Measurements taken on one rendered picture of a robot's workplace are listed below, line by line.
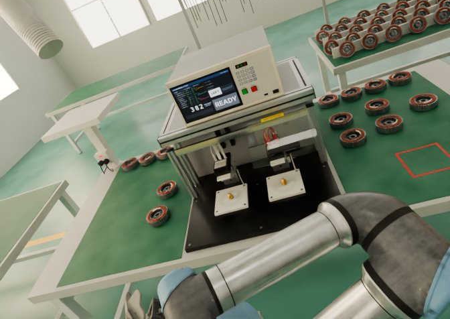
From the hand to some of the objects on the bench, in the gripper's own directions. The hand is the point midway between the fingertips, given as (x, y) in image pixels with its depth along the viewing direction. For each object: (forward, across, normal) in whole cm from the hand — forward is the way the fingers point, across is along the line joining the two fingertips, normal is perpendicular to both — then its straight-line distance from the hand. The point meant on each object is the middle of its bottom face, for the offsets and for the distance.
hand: (158, 301), depth 73 cm
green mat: (+101, +4, +16) cm, 103 cm away
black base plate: (+61, -40, -16) cm, 74 cm away
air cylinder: (+76, -31, -15) cm, 83 cm away
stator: (+60, -86, -65) cm, 123 cm away
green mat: (+60, -87, -65) cm, 124 cm away
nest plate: (+55, -47, -25) cm, 76 cm away
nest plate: (+63, -30, -10) cm, 70 cm away
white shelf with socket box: (+142, +20, +19) cm, 144 cm away
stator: (+78, -5, +14) cm, 80 cm away
